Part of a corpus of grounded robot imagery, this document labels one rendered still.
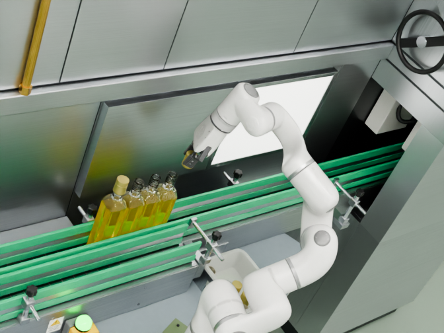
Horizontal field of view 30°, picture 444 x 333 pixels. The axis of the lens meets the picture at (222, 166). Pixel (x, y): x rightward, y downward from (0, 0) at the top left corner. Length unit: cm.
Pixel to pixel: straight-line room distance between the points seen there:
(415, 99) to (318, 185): 86
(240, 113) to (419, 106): 90
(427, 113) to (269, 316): 111
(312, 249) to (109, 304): 62
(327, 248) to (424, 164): 91
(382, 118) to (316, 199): 107
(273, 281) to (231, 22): 72
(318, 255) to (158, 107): 61
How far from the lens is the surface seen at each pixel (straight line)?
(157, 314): 251
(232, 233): 270
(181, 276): 249
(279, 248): 288
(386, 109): 315
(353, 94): 302
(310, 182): 214
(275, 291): 209
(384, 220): 309
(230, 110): 220
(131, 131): 232
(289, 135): 224
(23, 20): 192
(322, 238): 211
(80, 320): 229
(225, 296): 210
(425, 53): 286
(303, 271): 212
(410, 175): 298
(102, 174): 239
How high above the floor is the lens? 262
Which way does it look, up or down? 37 degrees down
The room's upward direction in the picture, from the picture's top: 24 degrees clockwise
